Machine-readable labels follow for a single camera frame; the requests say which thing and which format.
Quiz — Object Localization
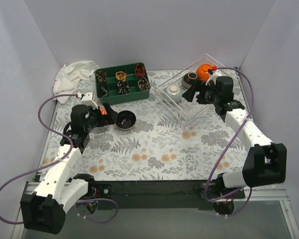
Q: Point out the yellow rolled sock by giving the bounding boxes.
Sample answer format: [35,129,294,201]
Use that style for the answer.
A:
[116,71,127,81]

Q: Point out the white wire dish rack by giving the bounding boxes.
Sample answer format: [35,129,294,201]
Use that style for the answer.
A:
[154,52,240,130]

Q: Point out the dark patterned rolled sock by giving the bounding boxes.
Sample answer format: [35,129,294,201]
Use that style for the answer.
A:
[96,71,107,84]

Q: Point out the pink rose rolled sock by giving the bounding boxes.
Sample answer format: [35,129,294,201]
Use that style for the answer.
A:
[138,77,150,92]

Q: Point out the green plastic organizer tray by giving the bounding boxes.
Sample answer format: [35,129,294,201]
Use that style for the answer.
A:
[94,62,151,105]

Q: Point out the orange black rolled sock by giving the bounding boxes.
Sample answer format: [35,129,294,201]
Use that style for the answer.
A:
[135,64,146,78]

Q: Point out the aluminium frame rail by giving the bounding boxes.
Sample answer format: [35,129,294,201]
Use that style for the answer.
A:
[22,179,290,202]

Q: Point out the olive brown bowl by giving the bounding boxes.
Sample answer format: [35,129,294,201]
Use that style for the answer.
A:
[116,111,137,131]

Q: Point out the black patterned bowl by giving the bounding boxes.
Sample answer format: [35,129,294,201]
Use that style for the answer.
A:
[181,72,197,89]

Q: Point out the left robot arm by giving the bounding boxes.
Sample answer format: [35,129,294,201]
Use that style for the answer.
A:
[20,103,118,235]

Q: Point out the floral table mat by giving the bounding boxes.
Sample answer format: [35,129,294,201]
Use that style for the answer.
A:
[39,69,271,181]

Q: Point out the white orange floral bowl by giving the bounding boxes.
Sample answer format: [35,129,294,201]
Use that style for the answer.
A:
[98,107,107,116]

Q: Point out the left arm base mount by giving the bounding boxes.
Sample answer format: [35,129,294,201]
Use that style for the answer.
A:
[75,184,112,215]

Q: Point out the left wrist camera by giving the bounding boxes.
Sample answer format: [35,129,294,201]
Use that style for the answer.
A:
[76,92,98,109]

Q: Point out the white crumpled cloth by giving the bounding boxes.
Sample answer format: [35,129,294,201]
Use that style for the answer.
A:
[53,61,100,96]

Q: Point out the black floral rolled sock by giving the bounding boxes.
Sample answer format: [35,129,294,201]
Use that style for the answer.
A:
[117,81,130,95]

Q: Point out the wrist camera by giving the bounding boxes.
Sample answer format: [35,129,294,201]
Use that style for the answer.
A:
[205,66,222,85]
[76,92,98,109]

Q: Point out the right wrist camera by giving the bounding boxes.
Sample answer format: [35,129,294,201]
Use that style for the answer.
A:
[205,66,222,85]

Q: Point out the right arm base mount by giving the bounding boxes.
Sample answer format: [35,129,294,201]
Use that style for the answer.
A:
[193,183,246,217]

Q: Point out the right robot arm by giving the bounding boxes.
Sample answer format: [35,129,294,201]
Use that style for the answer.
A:
[182,76,287,198]

